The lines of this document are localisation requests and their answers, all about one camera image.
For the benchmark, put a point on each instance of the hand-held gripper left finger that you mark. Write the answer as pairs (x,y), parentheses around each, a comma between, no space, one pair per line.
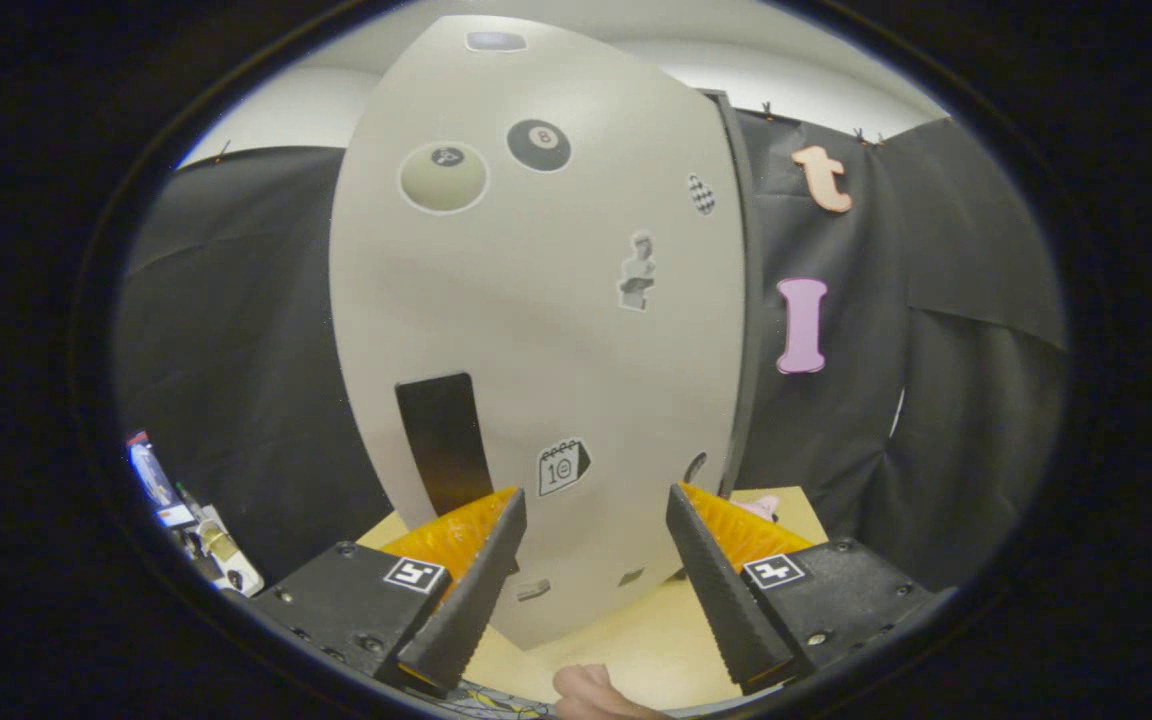
(471,600)

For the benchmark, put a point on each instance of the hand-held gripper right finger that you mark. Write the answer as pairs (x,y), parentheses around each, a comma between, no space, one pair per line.
(721,600)

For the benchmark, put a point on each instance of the grey shoe cabinet door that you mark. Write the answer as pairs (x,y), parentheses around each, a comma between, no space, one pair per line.
(536,330)

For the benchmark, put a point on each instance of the black backdrop cloth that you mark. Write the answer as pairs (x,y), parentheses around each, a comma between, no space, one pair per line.
(956,420)

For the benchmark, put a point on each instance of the pink star plush toy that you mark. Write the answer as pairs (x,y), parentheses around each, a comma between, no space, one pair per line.
(762,507)

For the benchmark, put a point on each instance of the small gold-capped bottle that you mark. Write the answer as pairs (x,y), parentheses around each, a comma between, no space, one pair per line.
(221,545)

